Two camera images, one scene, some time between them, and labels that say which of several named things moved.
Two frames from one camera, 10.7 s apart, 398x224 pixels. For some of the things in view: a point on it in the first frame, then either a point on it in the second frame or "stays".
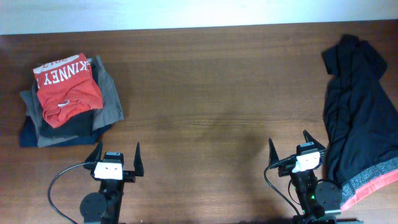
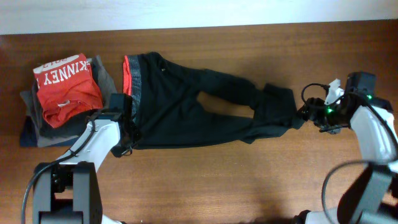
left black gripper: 129,176 to 119,151
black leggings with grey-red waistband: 360,119 to 168,114
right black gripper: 310,140 to 313,106
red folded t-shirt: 67,89 stays
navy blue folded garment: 28,137 stays
